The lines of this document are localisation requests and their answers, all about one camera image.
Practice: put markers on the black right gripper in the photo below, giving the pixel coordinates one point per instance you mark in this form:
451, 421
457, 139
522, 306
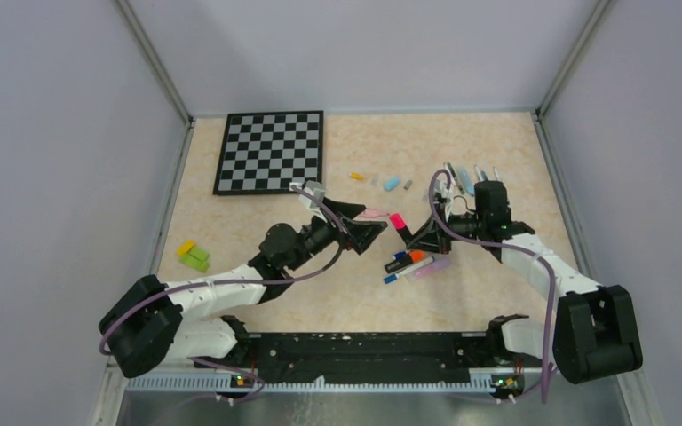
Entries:
432, 237

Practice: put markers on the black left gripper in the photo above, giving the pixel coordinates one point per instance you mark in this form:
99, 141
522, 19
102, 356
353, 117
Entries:
360, 234

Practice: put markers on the pink correction tape pen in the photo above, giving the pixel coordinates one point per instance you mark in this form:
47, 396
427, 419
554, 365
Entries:
373, 214

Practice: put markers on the pink capped black highlighter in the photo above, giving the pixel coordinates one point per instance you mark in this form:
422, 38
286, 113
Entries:
401, 227

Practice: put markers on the green gel pen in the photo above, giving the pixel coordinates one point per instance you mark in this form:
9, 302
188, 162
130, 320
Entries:
457, 181

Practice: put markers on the yellow capped white pen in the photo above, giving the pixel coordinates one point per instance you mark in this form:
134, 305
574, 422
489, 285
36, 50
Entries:
450, 174

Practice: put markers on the light blue correction tape pen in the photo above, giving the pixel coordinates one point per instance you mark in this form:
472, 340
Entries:
466, 180

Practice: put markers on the light blue tape cap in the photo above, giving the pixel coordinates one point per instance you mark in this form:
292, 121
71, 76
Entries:
391, 184

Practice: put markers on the grey capped white marker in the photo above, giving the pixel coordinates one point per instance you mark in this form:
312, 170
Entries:
477, 173

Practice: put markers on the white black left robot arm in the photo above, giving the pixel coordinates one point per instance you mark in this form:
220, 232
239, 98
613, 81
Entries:
154, 320

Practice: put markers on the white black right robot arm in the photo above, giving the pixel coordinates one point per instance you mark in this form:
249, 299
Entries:
589, 331

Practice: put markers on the lilac highlighter pen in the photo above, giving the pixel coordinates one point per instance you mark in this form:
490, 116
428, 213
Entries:
436, 265

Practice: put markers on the blue capped white marker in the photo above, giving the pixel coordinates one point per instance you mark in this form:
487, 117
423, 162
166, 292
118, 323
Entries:
407, 270

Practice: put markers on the orange capped black highlighter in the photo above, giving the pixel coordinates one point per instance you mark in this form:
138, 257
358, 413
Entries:
413, 257

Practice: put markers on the black white checkerboard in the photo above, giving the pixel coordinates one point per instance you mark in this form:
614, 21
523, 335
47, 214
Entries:
265, 153

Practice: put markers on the green yellow block stack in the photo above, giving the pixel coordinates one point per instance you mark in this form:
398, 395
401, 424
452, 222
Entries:
193, 256

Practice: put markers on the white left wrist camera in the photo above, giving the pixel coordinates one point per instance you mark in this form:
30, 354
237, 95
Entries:
311, 193

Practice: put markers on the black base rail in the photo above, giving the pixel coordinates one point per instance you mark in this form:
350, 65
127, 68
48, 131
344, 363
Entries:
366, 358

